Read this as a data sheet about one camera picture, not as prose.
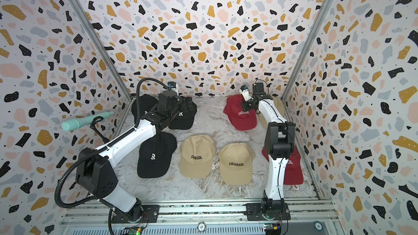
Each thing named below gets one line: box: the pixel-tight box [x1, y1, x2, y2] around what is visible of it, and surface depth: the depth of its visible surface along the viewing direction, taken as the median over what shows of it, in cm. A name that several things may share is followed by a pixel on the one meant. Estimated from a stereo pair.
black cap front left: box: [137, 131, 178, 179], surface depth 89 cm
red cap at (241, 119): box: [223, 94, 258, 132], surface depth 106 cm
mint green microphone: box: [61, 110, 115, 132], surface depth 66 cm
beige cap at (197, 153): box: [179, 134, 217, 179], surface depth 91 cm
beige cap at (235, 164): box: [218, 142, 256, 186], surface depth 87 cm
